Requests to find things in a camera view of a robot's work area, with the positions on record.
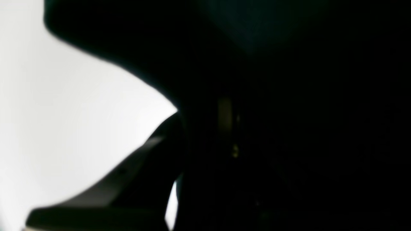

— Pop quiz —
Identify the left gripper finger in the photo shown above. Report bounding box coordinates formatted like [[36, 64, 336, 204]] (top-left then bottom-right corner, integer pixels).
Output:
[[25, 113, 186, 231]]

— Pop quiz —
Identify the black T-shirt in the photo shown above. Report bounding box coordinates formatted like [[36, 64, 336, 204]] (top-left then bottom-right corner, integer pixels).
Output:
[[43, 0, 410, 231]]

